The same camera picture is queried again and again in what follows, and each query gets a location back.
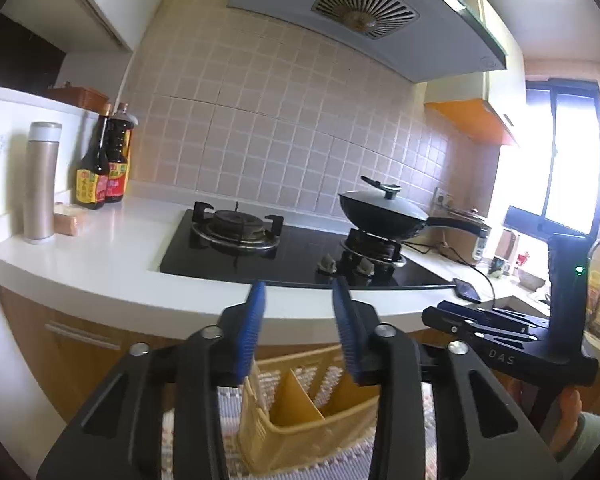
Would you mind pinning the black gas stove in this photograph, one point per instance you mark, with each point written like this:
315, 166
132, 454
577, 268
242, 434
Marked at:
300, 255

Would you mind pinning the yellow plastic utensil basket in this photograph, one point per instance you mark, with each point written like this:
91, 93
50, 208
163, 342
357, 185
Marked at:
300, 432

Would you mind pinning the wall socket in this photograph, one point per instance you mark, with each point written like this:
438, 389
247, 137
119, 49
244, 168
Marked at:
442, 198

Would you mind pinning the white upper cabinet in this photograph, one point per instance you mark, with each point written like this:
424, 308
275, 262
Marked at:
80, 5

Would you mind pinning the striped woven table cloth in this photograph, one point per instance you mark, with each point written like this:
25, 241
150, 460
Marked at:
230, 410

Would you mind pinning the brown box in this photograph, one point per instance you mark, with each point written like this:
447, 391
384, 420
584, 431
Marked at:
80, 97

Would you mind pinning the slim soy sauce bottle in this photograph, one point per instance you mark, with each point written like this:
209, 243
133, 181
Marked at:
92, 180

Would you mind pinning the window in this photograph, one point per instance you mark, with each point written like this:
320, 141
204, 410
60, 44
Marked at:
575, 160

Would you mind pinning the small carton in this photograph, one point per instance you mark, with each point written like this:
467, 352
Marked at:
508, 244

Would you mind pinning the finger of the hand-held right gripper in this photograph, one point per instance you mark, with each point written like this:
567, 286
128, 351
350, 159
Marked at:
490, 314
460, 327

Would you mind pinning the rice cooker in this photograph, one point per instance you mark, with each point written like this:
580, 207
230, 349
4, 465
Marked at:
480, 247

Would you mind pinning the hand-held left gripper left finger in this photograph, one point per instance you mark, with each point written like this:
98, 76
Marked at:
250, 330

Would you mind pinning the steel thermos flask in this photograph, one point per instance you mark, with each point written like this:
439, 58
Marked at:
41, 185

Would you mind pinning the wide soy sauce bottle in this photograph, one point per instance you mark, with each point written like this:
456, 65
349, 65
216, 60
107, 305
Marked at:
121, 160

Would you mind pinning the black wok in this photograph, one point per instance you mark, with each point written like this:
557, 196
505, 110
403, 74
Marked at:
375, 228

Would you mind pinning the orange wall cabinet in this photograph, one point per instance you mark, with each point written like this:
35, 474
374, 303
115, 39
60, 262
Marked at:
470, 120

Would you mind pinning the black phone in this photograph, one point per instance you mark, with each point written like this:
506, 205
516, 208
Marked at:
467, 289

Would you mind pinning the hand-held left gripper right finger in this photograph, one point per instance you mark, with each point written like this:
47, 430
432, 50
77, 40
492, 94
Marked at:
347, 330

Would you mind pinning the wok lid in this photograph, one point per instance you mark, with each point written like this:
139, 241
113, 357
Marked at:
395, 207

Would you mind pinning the person's right hand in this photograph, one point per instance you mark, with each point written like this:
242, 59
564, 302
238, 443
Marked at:
569, 420

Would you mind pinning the sink faucet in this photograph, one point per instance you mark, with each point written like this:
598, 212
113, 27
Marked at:
592, 251

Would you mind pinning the dark mug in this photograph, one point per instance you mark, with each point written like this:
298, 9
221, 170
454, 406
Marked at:
500, 266

